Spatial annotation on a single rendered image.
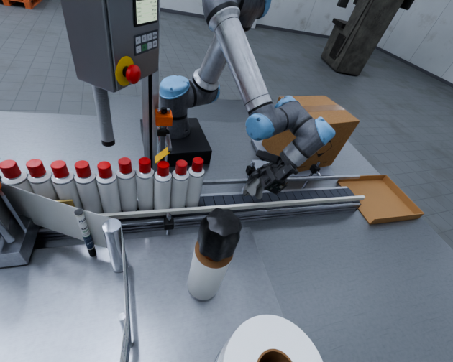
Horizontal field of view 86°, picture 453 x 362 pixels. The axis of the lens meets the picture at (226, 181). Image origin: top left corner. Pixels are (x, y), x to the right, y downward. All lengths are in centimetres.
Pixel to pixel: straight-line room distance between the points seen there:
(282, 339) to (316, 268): 41
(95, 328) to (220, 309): 29
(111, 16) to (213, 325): 69
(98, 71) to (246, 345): 61
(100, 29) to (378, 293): 106
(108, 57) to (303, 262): 81
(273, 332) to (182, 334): 23
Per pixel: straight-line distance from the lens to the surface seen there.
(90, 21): 57
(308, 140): 77
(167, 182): 73
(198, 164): 72
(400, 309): 106
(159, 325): 70
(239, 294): 75
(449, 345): 113
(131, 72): 57
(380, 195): 143
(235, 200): 93
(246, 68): 72
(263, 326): 58
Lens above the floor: 155
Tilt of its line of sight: 43 degrees down
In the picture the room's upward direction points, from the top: 16 degrees clockwise
